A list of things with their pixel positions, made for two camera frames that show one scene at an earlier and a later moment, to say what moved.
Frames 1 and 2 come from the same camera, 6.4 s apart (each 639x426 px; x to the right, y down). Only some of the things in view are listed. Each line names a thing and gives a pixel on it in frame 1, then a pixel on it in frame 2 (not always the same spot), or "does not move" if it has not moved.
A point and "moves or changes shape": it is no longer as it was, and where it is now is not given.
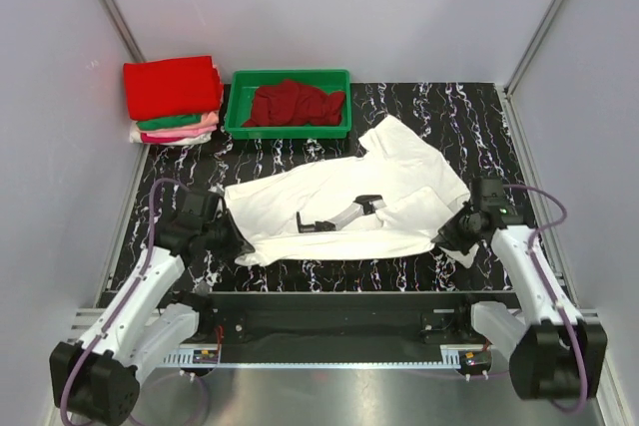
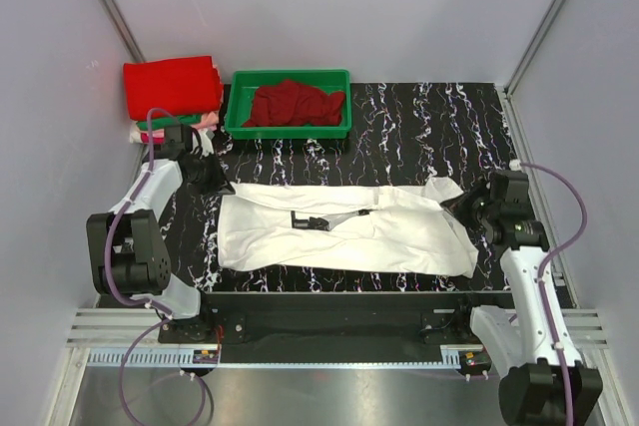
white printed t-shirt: [390, 201] moves or changes shape
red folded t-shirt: [181, 86] does not move
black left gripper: [237, 245] to [219, 181]
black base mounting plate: [343, 321] does not move
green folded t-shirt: [168, 122] does not move
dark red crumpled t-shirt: [290, 103] does not move
